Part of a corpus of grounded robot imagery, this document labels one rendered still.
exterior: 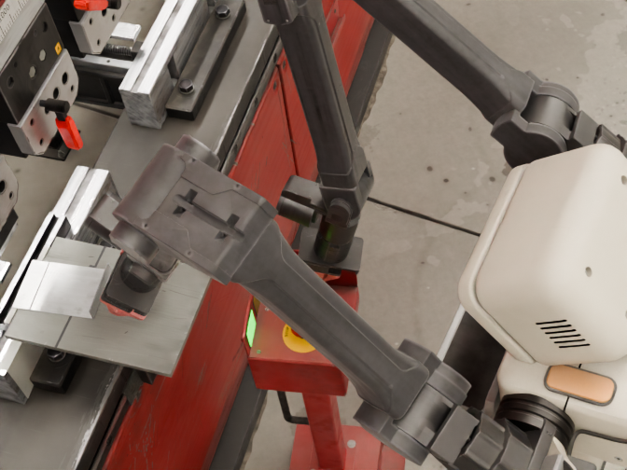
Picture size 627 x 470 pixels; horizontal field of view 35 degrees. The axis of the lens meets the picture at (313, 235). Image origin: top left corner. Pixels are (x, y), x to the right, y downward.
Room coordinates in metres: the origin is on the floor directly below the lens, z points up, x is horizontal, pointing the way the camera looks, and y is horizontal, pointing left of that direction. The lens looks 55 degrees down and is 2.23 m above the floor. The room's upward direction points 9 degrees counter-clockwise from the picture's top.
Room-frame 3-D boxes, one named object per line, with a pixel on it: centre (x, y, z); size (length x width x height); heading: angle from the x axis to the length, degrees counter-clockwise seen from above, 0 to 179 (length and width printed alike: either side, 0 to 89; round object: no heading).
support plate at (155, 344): (0.81, 0.31, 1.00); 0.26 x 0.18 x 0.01; 66
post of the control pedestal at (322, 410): (0.88, 0.04, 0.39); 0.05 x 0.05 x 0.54; 74
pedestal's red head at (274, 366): (0.88, 0.04, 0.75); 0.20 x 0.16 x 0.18; 164
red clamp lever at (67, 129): (0.98, 0.32, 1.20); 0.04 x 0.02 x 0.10; 66
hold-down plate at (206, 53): (1.40, 0.14, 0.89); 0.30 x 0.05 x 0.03; 156
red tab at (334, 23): (1.74, -0.12, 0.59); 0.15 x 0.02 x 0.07; 156
